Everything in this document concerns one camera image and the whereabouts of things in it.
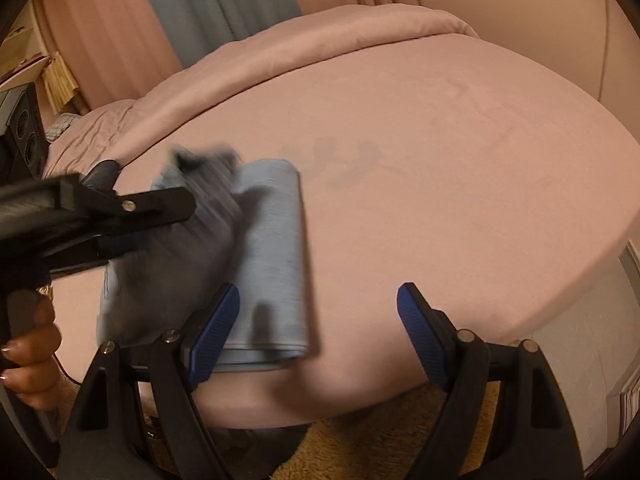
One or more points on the left hand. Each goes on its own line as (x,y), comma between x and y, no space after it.
(36,377)

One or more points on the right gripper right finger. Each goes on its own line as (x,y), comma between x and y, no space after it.
(458,362)

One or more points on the light blue denim pants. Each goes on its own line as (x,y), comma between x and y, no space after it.
(246,230)

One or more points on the pink bed sheet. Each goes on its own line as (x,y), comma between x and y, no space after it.
(495,185)

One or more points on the pink duvet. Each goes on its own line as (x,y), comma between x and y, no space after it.
(126,129)

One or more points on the pink curtain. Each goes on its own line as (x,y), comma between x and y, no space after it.
(117,49)

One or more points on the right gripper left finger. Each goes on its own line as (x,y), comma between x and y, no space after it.
(179,361)

